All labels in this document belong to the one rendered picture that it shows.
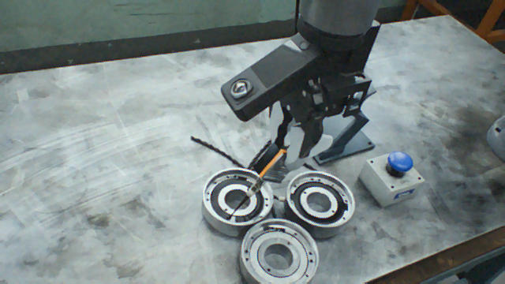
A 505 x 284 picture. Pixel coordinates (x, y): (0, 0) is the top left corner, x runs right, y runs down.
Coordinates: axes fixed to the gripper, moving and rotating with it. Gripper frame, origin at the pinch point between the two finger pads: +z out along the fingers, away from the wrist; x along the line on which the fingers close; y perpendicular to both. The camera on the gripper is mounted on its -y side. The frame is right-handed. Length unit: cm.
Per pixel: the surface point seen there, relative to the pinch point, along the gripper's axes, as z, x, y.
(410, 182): 8.7, -6.1, 22.6
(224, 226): 9.9, -1.3, -8.1
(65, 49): 84, 159, -11
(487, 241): 38, -13, 56
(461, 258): 38, -13, 47
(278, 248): 11.4, -6.7, -2.0
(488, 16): 55, 86, 187
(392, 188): 8.7, -6.0, 18.8
